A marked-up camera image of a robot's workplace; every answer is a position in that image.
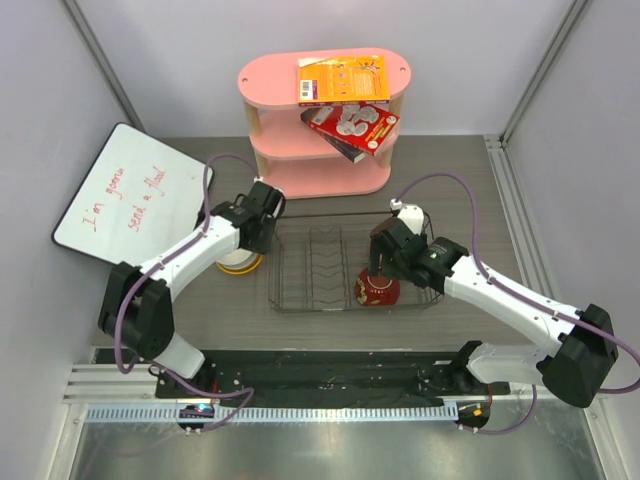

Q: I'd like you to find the red patterned bowl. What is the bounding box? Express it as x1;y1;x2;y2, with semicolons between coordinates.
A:
354;268;401;307

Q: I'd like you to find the yellow bowl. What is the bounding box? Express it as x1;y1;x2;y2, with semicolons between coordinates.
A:
216;255;263;276

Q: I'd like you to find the black wire dish rack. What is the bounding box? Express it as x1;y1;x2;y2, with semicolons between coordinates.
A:
267;211;443;313

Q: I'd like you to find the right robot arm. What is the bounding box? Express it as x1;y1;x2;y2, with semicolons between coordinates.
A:
369;216;618;408

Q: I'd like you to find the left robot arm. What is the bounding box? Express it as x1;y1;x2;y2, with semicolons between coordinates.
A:
98;180;286;399

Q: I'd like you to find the pink three-tier shelf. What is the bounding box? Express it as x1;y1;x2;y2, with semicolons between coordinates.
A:
237;47;412;199

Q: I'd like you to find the white dry-erase board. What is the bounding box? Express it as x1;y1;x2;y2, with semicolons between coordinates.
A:
52;123;213;266

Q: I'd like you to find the red book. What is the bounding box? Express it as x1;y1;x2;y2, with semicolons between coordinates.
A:
300;104;400;163

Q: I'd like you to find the orange book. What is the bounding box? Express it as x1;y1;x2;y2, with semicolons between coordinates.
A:
297;55;391;106

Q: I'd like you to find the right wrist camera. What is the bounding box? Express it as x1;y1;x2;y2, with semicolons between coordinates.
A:
389;199;425;234

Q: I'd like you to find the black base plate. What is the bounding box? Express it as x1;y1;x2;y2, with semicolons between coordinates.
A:
155;344;511;407

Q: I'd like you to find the white slotted cable duct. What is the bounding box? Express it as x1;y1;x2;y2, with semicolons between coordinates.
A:
85;402;459;423

